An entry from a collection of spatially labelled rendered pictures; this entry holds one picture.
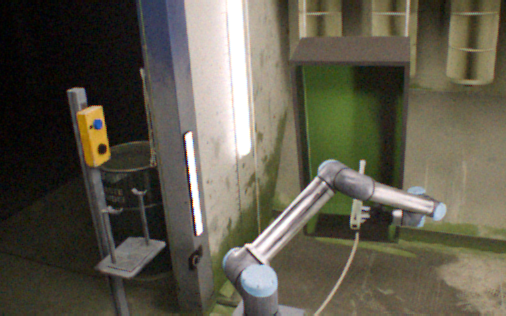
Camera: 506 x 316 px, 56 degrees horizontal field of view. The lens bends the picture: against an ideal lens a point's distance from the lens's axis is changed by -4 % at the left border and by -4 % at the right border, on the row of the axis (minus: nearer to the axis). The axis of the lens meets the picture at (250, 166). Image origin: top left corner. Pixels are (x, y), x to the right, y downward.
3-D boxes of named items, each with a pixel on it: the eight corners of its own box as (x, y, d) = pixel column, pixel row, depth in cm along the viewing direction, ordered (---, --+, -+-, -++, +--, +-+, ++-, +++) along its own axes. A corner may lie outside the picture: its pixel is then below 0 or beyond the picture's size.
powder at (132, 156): (81, 162, 349) (81, 160, 348) (141, 140, 385) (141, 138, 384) (124, 179, 315) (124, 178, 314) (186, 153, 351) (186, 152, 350)
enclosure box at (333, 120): (312, 201, 343) (301, 36, 276) (400, 207, 326) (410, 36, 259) (303, 235, 316) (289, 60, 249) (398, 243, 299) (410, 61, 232)
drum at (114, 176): (100, 261, 382) (77, 158, 347) (156, 232, 421) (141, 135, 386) (144, 290, 345) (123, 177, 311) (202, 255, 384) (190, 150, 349)
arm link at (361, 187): (357, 175, 205) (452, 204, 239) (340, 165, 216) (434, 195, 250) (346, 200, 207) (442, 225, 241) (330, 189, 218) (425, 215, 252)
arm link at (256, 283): (252, 322, 201) (249, 289, 194) (235, 300, 215) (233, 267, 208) (284, 311, 206) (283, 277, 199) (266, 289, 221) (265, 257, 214)
